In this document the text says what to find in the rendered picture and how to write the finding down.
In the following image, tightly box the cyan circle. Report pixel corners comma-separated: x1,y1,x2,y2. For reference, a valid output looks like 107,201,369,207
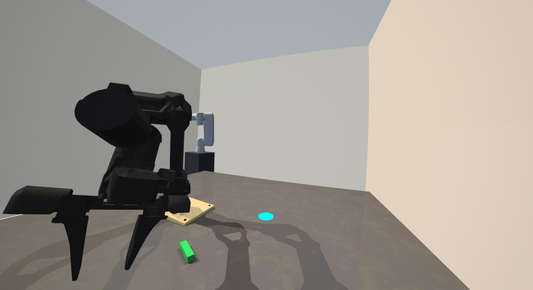
258,213,274,221

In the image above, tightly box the green rectangular post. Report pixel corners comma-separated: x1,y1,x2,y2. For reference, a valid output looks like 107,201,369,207
179,240,195,263

